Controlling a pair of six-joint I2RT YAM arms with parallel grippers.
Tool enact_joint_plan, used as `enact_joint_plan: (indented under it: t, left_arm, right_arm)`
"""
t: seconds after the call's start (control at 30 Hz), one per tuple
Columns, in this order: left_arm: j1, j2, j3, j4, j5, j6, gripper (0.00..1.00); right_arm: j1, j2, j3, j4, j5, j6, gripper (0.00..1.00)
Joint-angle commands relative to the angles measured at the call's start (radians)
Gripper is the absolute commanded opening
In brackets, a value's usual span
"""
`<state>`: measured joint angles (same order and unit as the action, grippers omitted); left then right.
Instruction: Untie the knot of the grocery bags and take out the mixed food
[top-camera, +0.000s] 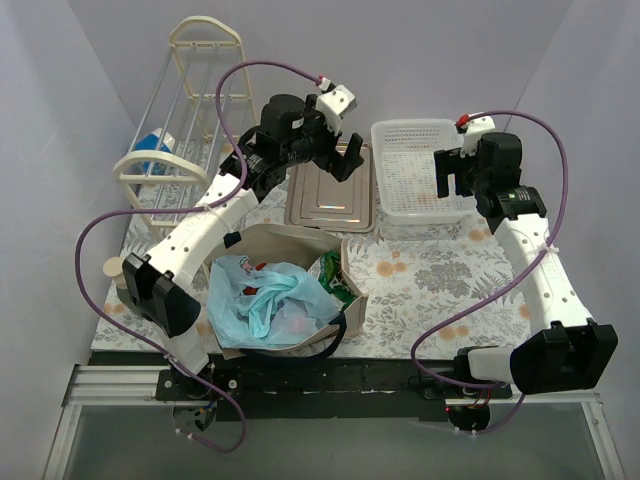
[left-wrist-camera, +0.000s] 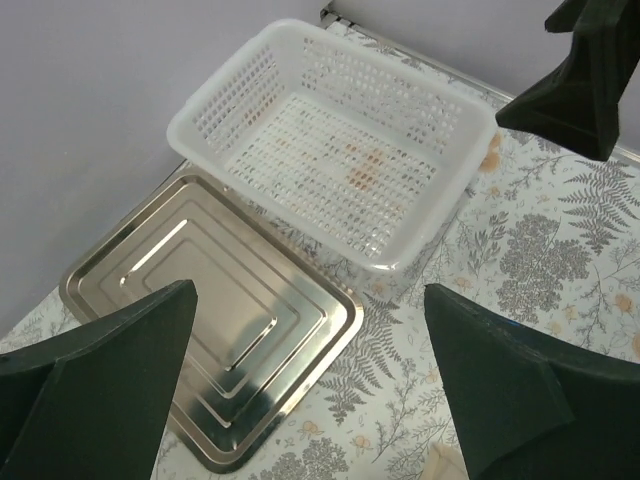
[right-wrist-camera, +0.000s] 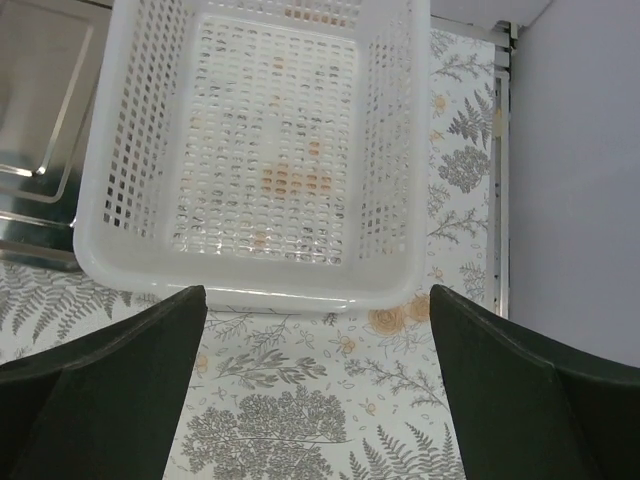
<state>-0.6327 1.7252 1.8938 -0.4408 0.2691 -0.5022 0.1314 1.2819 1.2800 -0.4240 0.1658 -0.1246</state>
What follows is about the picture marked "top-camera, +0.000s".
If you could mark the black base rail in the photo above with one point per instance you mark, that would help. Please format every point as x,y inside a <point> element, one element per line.
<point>336,388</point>

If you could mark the green snack bag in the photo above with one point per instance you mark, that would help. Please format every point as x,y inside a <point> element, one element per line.
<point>332,280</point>

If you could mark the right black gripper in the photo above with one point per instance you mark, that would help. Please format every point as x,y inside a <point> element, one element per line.
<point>460,170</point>

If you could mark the blue white carton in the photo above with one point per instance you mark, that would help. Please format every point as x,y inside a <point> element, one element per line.
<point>150,142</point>

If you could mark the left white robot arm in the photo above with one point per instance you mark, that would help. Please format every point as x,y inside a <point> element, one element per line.
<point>158,281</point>

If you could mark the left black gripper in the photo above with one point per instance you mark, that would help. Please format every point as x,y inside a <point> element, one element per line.
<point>329,157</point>

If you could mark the floral table mat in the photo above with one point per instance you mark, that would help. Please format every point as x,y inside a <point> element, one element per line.
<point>415,278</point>

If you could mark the cream shoe rack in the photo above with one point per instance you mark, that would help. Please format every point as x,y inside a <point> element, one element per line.
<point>189,101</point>

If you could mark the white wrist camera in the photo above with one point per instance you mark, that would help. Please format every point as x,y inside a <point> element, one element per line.
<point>337,103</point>
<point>470,132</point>

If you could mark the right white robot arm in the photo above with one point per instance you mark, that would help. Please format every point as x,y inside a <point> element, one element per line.
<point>567,349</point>

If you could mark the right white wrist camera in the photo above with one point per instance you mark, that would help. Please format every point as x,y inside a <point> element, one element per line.
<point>470,132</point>

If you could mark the light blue plastic grocery bag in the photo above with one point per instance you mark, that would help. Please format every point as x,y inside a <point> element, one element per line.
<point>289,307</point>

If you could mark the metal baking tray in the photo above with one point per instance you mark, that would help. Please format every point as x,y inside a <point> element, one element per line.
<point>315,199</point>

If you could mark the beige canvas tote bag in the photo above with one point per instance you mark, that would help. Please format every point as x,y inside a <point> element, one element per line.
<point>303,247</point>

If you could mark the white plastic basket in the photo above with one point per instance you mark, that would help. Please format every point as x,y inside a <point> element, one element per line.
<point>403,154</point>

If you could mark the green soap dispenser bottle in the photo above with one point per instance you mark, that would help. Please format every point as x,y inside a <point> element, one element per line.
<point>113,268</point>

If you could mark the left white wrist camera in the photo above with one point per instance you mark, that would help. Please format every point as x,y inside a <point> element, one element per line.
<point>337,103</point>

